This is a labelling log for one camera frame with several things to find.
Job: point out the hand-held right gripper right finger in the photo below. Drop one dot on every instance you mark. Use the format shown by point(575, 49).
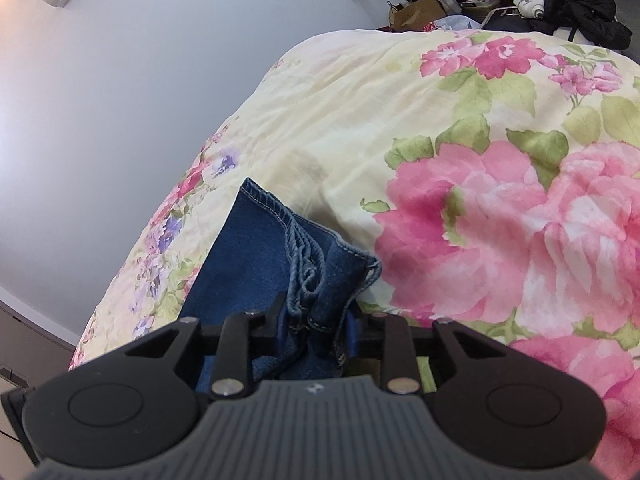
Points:
point(358, 335)

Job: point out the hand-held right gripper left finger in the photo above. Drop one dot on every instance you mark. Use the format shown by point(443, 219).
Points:
point(270, 319)

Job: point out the blue denim pants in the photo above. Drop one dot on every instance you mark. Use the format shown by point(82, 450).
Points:
point(250, 260)

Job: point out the floral yellow duvet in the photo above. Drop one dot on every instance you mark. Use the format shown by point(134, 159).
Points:
point(350, 135)

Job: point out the grey cabinet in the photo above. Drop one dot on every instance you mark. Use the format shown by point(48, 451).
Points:
point(20, 340)

